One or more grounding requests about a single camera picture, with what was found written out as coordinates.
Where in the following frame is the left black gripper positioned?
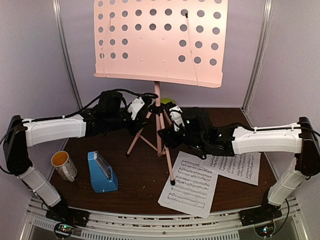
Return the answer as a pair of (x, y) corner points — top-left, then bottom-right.
(105, 109), (152, 136)

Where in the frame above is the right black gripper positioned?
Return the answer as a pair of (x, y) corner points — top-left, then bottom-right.
(157, 123), (206, 152)

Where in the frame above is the sheet music page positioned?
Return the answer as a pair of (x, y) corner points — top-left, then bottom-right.
(201, 152), (261, 186)
(158, 151), (218, 219)

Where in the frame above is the pink perforated music stand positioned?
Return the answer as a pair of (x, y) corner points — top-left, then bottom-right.
(92, 0), (230, 186)

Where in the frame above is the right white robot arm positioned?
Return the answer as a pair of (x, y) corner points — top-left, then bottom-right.
(157, 107), (320, 221)

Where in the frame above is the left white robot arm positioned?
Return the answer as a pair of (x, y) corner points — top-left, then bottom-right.
(0, 88), (158, 222)

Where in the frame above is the green plastic bowl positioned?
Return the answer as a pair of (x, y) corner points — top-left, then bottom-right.
(160, 98), (175, 105)

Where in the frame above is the blue metronome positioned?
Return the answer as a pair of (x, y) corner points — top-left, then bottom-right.
(87, 151), (119, 193)

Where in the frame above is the patterned ceramic mug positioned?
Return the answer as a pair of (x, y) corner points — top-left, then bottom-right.
(51, 151), (78, 183)

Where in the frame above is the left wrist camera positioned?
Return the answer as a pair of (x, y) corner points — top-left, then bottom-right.
(127, 96), (153, 120)

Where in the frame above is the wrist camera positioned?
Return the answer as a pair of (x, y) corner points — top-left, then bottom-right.
(127, 96), (153, 120)
(169, 105), (185, 132)

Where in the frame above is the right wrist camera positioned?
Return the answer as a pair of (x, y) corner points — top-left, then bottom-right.
(169, 105), (185, 132)

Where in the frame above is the aluminium front rail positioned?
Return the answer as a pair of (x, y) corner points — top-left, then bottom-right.
(24, 197), (305, 240)

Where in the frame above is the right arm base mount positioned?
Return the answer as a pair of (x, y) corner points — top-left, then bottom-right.
(239, 194), (282, 238)

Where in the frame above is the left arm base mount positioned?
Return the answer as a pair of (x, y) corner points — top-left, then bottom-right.
(40, 197), (90, 240)

